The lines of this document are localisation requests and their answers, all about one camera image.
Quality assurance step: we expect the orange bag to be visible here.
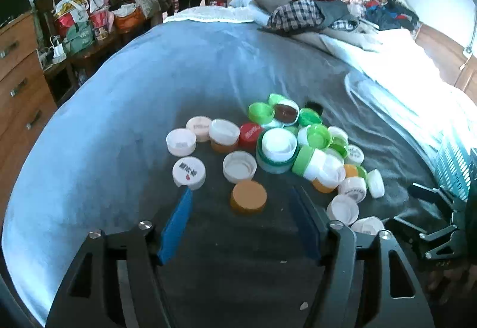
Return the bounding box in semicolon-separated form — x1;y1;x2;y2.
113;3;147;35

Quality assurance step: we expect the green shopping bag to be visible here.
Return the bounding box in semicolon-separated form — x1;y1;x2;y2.
63;20;96;55

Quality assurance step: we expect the pile of plastic bottle caps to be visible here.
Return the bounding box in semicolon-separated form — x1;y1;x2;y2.
166;93;386;237

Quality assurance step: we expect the grey jacket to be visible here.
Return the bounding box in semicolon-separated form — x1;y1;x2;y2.
316;0;361;31

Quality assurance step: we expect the white quilt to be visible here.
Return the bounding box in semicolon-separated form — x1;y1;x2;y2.
318;27;477;165

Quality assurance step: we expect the red white paper bag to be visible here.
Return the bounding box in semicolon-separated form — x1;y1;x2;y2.
89;5;115;43

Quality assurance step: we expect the beige printed bag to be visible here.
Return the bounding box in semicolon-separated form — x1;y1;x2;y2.
133;0;162;20

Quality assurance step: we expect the pale blue pillow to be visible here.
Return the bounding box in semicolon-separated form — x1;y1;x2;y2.
228;0;262;16

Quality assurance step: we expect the orange bottle cap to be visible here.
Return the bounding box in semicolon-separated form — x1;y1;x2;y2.
230;180;268;216

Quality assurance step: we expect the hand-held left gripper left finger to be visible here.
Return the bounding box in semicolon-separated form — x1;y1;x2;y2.
45;186;194;328

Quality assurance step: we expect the plaid shirt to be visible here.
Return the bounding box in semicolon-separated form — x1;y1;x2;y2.
267;0;326;33

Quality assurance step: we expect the turquoise plastic basket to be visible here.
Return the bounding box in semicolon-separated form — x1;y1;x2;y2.
434;136;476;203

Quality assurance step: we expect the white fringed towel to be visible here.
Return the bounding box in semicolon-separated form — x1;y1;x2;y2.
164;5;258;24

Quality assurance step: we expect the heap of mixed clothes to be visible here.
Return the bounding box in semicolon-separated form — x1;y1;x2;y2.
335;0;422;34

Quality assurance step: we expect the white red shopping bag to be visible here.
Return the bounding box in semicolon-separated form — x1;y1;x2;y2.
53;0;91;39

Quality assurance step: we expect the dark wooden side table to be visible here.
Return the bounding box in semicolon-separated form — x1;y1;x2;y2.
33;0;165;107

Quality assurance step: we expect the grey blue blanket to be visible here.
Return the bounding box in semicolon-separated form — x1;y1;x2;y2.
0;20;450;328

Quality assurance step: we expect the small white paper bag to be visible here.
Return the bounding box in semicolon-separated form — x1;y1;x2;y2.
42;35;68;65

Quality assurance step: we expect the wooden dresser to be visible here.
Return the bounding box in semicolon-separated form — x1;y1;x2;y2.
0;11;59;219

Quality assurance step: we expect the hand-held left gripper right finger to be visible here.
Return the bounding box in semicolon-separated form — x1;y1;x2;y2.
288;186;435;328

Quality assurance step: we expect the metal drawer handle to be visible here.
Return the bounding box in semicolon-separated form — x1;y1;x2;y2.
10;78;29;98
25;109;43;130
0;41;20;58

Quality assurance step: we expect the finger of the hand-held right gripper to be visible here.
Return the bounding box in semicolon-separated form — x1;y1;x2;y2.
384;216;462;262
407;182;466;211

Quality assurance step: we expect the white wall cable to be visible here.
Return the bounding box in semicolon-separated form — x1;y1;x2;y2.
460;4;477;72

